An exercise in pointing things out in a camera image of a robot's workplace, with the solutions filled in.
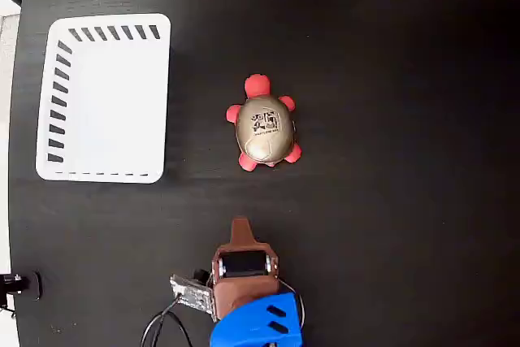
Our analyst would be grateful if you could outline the red turtle toy gold shell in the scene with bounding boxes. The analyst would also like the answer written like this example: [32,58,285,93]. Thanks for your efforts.
[225,73,302,172]

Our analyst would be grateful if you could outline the white plastic basket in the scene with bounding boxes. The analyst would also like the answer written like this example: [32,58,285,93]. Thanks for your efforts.
[35,12,171,184]

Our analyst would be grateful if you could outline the black table clamp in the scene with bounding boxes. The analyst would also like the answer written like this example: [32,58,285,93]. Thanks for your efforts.
[0,270,43,302]

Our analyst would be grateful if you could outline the bare camera circuit board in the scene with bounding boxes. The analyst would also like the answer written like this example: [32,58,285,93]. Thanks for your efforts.
[169,273,216,323]

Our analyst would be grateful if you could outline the red white black servo cable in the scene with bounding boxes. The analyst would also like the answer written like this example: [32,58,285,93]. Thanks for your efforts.
[279,277,306,330]

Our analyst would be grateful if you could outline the black camera cable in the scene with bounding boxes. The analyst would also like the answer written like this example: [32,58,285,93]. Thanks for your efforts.
[140,297,194,347]

